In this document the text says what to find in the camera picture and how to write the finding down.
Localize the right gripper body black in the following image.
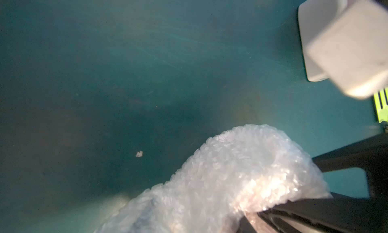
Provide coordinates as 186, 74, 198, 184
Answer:
238, 133, 388, 233

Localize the bubble wrap sheet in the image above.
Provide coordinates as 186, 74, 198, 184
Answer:
98, 125, 331, 233

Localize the white tape dispenser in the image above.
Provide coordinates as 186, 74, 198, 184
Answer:
297, 0, 349, 83

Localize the green garden fork wooden handle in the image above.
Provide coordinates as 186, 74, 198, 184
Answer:
373, 87, 388, 124

